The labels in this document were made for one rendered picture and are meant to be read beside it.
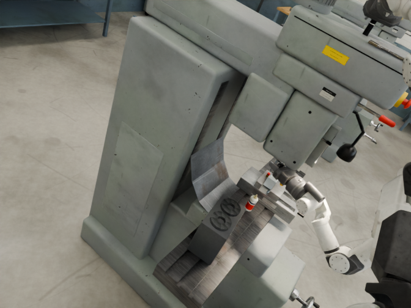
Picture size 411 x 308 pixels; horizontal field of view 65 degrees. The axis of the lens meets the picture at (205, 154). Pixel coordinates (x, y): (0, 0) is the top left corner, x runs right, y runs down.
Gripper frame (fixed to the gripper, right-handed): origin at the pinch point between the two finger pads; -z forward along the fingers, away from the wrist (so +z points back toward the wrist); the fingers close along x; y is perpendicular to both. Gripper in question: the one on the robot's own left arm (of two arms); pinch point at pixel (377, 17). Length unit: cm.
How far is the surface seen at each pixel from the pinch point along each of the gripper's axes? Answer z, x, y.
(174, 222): -63, -33, -118
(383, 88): 2.6, 12.4, -20.5
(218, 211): -14, -15, -88
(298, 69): -8.4, -14.6, -24.5
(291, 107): -16.5, -9.4, -36.9
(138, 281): -76, -36, -167
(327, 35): 0.6, -11.6, -12.5
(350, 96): -3.5, 5.9, -25.9
